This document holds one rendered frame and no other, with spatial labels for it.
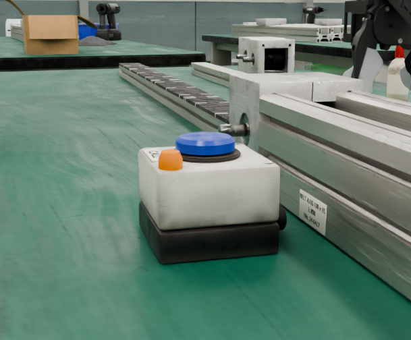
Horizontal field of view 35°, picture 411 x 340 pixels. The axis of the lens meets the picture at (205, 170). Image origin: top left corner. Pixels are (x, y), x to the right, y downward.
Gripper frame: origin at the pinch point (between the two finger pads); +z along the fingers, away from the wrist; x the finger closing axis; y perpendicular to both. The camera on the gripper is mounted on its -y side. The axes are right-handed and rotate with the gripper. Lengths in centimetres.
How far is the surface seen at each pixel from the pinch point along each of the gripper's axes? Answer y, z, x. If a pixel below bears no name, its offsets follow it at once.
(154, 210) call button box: -33.1, 0.0, 36.1
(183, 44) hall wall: 1098, 40, -227
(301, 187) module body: -28.4, 0.5, 24.0
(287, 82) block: -18.5, -6.3, 21.5
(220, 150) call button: -32.5, -3.5, 31.5
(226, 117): 1.4, -0.3, 21.0
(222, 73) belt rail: 68, 0, 2
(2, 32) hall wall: 1076, 17, 82
